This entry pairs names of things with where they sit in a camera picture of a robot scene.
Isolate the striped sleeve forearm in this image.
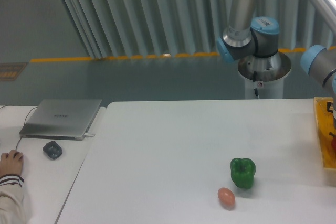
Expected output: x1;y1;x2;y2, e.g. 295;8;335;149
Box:
1;174;26;223

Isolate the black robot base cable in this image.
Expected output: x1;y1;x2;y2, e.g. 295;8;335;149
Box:
252;70;261;100

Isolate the silver laptop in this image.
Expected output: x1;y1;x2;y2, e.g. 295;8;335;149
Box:
19;99;101;140

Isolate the black mouse cable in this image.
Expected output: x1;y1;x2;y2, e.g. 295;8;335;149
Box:
0;104;39;152

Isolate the person's bare hand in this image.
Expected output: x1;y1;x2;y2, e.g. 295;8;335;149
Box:
0;150;24;176

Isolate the red bell pepper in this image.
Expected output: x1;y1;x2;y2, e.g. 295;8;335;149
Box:
329;132;336;152

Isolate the yellow plastic basket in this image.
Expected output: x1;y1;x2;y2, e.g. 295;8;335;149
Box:
313;97;335;169

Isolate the black power adapter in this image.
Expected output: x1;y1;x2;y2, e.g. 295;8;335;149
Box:
43;141;62;160

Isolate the brown egg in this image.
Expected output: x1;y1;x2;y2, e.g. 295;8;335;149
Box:
217;187;235;207

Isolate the green bell pepper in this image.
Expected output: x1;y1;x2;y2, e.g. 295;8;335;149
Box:
230;158;256;189

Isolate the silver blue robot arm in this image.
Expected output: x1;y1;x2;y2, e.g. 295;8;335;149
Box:
217;0;335;126

